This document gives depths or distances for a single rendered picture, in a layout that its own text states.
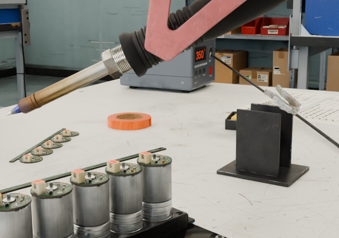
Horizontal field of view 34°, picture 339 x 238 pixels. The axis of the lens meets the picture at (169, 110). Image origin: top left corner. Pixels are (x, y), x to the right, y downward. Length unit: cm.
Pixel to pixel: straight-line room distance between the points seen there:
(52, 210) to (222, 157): 31
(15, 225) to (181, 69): 70
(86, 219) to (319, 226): 19
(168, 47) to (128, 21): 552
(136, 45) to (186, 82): 70
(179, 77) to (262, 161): 47
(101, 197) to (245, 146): 23
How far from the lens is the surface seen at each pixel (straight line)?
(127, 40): 28
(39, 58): 657
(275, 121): 53
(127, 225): 37
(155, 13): 27
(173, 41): 27
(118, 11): 586
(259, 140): 54
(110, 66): 29
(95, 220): 35
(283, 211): 47
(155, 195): 39
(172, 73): 99
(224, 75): 486
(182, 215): 40
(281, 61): 467
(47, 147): 66
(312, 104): 92
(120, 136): 70
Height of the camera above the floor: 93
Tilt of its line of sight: 12 degrees down
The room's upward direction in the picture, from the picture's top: straight up
